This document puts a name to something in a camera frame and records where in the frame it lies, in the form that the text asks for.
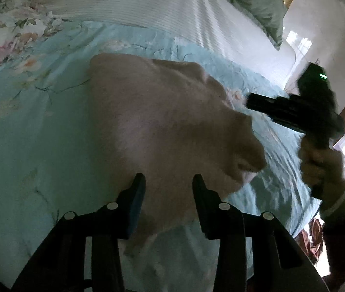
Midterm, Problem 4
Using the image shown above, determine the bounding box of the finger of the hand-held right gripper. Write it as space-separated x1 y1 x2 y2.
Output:
246 93 301 128

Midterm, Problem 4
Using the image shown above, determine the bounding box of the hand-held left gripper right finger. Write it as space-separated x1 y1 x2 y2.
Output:
192 174 329 292

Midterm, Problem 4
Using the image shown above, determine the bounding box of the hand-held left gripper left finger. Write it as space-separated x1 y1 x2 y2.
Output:
11 173 146 292

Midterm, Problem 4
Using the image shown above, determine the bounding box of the pale pink t-shirt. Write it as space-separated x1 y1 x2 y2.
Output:
87 53 268 256

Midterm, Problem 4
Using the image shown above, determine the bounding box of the person's right hand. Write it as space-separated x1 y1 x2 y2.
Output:
299 138 345 217

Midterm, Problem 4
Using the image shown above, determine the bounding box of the green pillow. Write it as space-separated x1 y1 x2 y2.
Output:
199 0 287 51

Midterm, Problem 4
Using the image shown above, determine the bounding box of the light blue floral bedsheet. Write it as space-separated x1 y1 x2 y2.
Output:
0 21 323 292

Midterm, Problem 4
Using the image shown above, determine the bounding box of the dark red cloth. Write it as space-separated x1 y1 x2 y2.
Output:
298 218 324 260

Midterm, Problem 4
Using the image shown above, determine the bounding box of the white striped bed cover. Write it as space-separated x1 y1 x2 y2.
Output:
35 0 298 89

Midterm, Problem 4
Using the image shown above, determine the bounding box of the white floral cloth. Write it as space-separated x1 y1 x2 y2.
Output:
0 0 67 80

